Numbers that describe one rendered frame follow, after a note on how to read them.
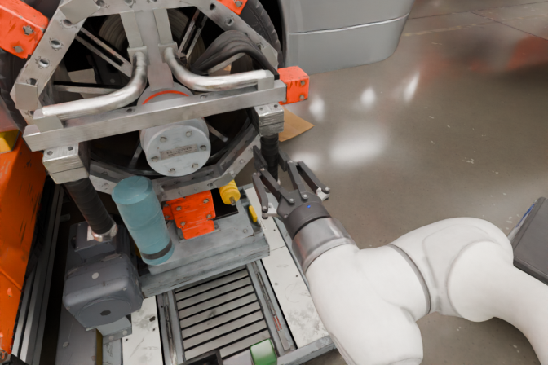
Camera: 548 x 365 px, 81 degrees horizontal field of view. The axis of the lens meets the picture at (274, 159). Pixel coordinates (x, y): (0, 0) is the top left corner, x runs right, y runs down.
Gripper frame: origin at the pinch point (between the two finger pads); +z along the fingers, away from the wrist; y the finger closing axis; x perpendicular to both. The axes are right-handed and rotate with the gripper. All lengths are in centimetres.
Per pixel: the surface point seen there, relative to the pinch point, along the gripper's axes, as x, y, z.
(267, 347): -17.0, -11.2, -27.8
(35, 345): -60, -70, 12
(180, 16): 13, -7, 56
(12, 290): -25, -59, 6
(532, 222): -49, 95, -14
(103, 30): 12, -28, 56
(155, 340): -75, -40, 7
